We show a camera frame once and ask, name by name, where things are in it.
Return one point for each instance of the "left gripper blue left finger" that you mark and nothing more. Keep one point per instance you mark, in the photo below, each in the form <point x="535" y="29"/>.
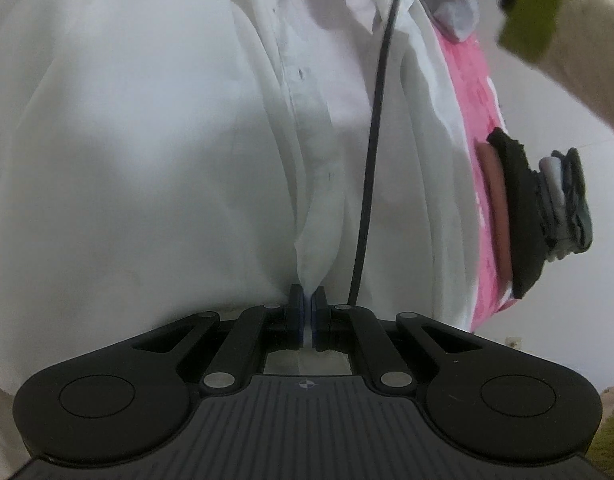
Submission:
<point x="284" y="323"/>

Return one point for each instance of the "folded pink garment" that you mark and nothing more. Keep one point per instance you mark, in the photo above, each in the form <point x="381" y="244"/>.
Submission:
<point x="492" y="171"/>

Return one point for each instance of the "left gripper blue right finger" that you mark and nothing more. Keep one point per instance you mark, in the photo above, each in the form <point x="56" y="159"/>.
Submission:
<point x="330" y="323"/>

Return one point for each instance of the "white shirt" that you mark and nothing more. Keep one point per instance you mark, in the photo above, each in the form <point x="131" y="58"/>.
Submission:
<point x="159" y="157"/>

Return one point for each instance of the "folded grey clothes stack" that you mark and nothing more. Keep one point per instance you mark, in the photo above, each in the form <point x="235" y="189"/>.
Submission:
<point x="565" y="215"/>

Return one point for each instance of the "right green sleeve forearm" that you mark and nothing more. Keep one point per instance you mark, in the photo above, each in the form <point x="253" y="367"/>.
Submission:
<point x="570" y="41"/>

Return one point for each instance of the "pink floral bed sheet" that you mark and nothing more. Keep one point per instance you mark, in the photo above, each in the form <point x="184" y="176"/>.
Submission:
<point x="478" y="102"/>

